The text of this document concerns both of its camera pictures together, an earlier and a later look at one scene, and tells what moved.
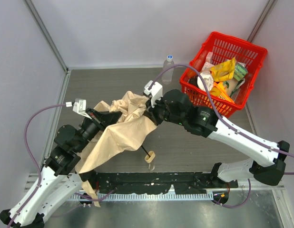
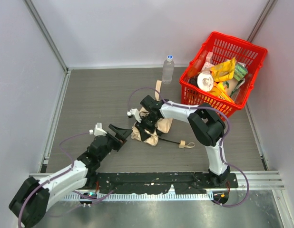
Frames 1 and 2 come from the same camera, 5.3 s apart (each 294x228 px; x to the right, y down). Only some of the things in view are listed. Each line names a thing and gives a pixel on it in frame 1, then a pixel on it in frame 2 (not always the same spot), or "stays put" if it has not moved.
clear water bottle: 167,77 stays put
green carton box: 240,71 stays put
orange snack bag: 219,90 stays put
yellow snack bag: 224,71 stays put
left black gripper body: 96,117 to 116,137
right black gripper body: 153,111 to 145,124
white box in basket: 209,62 stays put
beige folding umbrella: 133,130 to 163,125
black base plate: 181,183 stays put
